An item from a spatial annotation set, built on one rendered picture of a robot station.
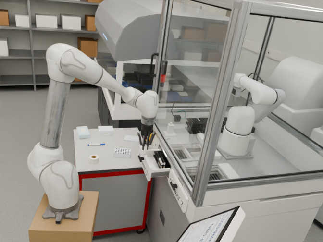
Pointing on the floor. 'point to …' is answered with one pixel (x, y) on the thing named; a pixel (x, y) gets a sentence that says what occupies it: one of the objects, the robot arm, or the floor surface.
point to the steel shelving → (30, 79)
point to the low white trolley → (114, 181)
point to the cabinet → (161, 185)
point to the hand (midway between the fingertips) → (144, 150)
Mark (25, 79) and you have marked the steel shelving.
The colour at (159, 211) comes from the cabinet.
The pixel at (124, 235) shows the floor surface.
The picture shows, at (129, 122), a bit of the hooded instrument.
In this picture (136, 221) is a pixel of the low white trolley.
